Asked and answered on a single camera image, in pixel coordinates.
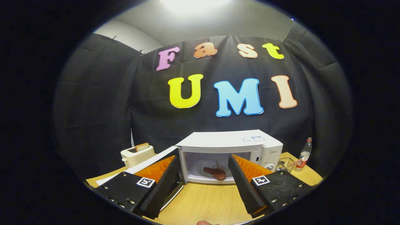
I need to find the white toaster oven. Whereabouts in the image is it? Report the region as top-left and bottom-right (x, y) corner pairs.
(95, 129), (283, 212)

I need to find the clear red label water bottle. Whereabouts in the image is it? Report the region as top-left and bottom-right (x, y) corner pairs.
(294, 137), (313, 172)

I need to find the metal wire basket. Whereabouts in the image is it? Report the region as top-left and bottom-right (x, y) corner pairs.
(277, 157), (296, 173)

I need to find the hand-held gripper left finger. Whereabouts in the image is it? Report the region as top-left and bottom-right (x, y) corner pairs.
(94, 155), (181, 220)

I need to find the red meat piece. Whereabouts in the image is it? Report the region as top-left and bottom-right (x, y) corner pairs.
(203, 167), (227, 181)

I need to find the cream toaster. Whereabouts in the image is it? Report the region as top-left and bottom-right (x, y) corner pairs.
(121, 145), (156, 168)

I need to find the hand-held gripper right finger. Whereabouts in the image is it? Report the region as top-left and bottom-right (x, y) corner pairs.
(227, 154), (314, 218)

